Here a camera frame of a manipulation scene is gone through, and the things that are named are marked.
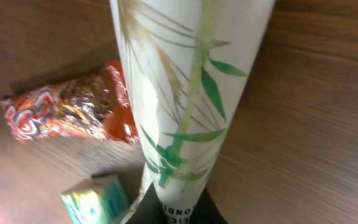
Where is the red Top chocolate bar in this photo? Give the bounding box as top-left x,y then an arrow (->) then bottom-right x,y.
0,60 -> 139,144

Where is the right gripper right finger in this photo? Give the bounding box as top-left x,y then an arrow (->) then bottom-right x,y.
190,188 -> 227,224

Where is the white tube with brown cap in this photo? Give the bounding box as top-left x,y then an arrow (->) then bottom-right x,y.
111,0 -> 275,223

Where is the small green tissue packet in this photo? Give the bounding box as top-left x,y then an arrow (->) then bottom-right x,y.
60,174 -> 130,224

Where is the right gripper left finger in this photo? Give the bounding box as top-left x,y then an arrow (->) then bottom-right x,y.
126,184 -> 166,224

